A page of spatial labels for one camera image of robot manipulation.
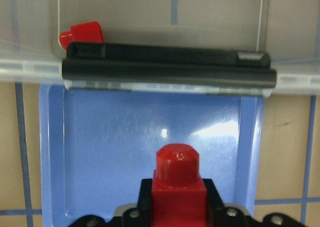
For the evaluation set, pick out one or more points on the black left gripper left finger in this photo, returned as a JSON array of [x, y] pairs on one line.
[[144, 203]]

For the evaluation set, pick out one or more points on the clear plastic storage box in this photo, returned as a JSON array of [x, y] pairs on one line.
[[30, 51]]

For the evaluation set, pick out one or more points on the blue plastic tray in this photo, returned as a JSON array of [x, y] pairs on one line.
[[96, 146]]

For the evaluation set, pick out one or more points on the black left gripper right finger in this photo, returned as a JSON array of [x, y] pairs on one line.
[[214, 206]]

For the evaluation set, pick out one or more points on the black box latch handle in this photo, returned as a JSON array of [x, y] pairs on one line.
[[131, 63]]

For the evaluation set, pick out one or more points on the red block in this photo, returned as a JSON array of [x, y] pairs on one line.
[[179, 195], [89, 32]]

